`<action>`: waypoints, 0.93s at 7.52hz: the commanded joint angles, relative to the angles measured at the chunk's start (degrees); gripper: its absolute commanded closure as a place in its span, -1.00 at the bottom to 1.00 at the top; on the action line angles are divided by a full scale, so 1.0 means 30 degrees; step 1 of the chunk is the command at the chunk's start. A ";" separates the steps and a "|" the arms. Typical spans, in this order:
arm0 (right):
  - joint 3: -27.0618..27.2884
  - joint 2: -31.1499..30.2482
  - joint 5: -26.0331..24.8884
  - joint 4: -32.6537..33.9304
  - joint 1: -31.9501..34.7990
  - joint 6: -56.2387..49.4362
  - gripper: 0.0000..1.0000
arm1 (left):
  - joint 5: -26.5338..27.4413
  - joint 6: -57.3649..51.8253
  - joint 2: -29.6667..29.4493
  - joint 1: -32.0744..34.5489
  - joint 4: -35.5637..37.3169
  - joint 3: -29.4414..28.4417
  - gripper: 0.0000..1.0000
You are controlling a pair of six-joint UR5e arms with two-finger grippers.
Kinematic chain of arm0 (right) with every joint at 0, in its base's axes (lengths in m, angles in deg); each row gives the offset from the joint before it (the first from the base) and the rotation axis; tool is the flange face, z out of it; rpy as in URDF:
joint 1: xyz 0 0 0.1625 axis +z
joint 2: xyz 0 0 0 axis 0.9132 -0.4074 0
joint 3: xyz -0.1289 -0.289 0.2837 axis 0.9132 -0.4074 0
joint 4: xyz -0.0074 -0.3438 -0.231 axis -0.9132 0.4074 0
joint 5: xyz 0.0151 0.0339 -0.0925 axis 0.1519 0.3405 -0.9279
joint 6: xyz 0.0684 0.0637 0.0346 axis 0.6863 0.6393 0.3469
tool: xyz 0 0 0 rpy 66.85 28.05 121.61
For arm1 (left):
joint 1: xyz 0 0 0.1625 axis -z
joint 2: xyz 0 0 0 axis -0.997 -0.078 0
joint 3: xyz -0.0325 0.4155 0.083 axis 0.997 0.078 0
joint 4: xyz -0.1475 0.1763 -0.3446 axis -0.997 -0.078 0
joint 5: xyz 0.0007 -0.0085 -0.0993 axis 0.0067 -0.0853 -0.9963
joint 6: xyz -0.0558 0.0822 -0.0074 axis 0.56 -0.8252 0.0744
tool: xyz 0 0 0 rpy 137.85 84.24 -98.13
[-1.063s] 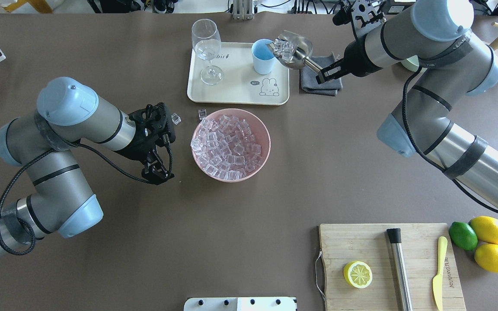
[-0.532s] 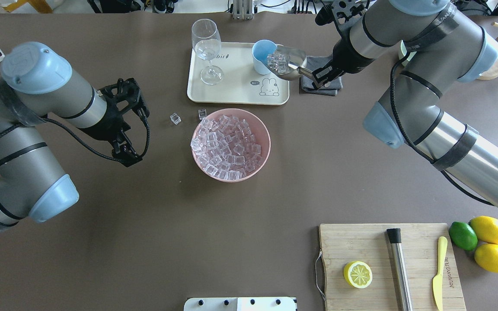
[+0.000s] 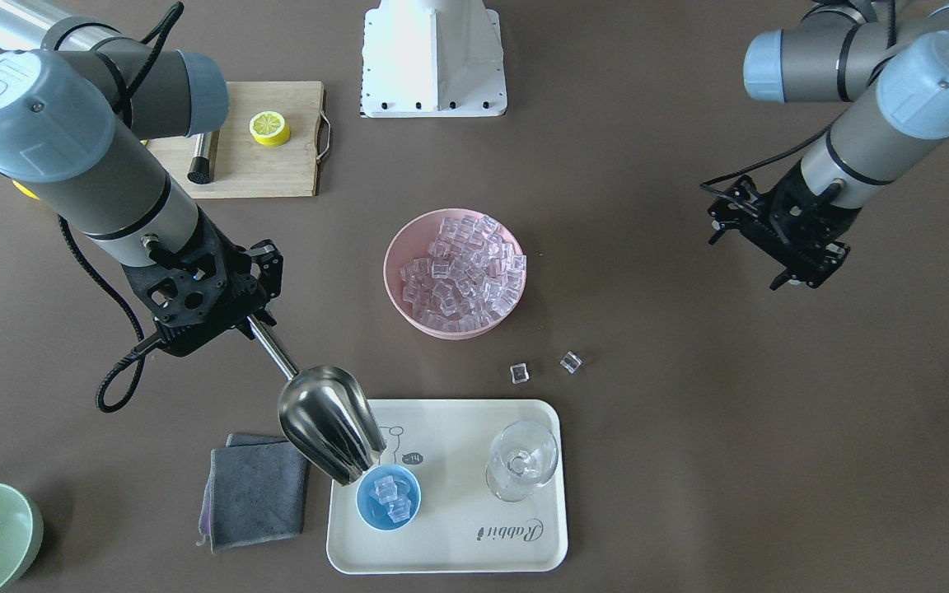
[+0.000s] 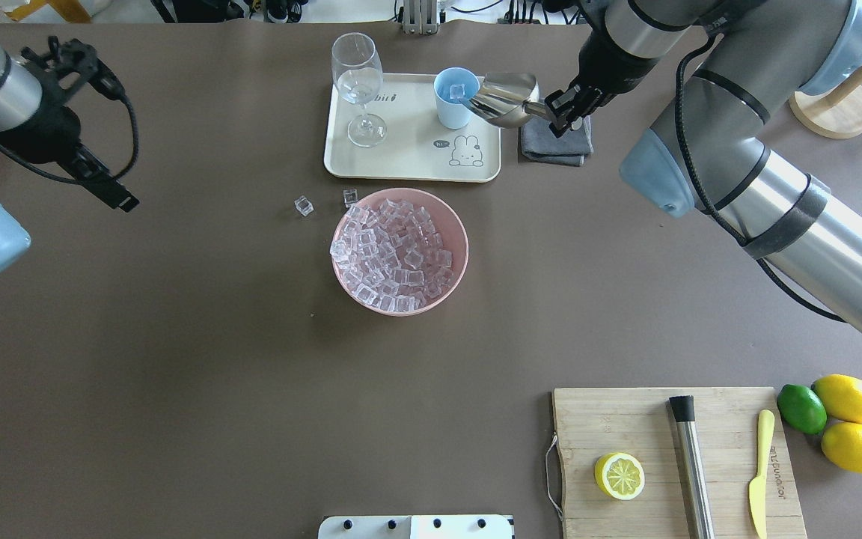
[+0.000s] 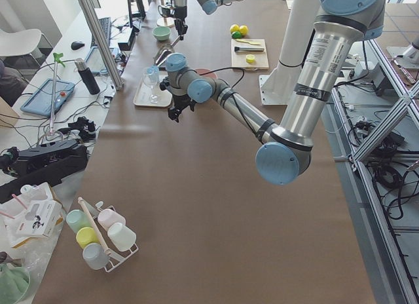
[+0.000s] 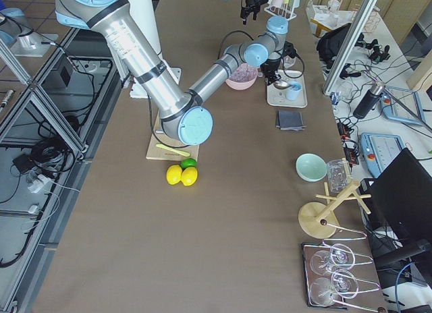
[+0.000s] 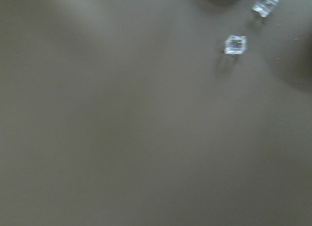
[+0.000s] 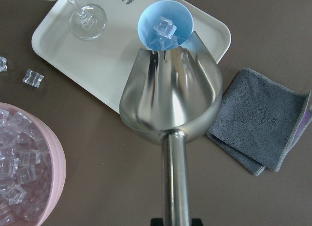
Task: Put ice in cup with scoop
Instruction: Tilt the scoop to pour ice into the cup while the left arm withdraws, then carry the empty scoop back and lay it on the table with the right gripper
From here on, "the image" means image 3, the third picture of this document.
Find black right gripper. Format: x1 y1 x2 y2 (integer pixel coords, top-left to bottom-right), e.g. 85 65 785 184
195 212 285 339

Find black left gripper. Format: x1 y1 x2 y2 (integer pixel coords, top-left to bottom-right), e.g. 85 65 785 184
764 164 860 292

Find stainless steel ice scoop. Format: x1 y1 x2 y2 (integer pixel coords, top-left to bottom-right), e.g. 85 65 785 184
245 315 388 487

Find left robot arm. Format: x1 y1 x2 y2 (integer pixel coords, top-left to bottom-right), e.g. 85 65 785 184
733 1 949 289

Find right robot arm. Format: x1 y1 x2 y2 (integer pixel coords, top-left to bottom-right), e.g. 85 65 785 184
0 1 283 352

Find pile of clear ice cubes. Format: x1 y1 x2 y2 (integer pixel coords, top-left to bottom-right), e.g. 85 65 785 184
399 214 527 333

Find ice cubes in blue cup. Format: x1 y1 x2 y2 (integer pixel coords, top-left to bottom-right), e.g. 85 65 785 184
369 475 417 525

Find light blue cup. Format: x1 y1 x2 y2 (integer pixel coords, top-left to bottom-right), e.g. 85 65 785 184
355 465 422 530

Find stray ice cube on table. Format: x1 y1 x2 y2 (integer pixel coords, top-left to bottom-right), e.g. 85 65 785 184
508 362 531 385

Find bamboo cutting board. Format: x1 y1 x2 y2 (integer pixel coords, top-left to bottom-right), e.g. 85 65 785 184
147 80 331 200

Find steel muddler black tip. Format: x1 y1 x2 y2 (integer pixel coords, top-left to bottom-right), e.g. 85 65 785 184
187 130 219 184

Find half lemon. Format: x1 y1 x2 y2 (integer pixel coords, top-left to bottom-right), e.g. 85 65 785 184
248 111 291 147

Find pink plastic bowl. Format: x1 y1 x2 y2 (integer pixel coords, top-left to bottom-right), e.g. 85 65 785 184
383 208 528 340

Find grey folded cloth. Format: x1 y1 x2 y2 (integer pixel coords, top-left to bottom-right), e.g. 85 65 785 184
196 432 311 554

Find yellow lemon lower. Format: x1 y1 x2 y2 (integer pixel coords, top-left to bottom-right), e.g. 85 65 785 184
12 180 39 200

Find cream rabbit serving tray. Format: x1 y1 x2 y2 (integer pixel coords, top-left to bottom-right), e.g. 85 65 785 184
326 399 569 575

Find clear wine glass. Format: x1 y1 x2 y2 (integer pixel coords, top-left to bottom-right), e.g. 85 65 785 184
485 420 560 502

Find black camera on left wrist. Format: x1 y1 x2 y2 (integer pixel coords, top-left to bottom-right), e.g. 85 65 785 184
700 174 807 273

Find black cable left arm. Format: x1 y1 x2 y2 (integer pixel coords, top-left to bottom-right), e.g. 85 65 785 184
699 124 834 194

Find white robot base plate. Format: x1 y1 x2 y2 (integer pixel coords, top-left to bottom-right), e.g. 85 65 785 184
359 1 508 118

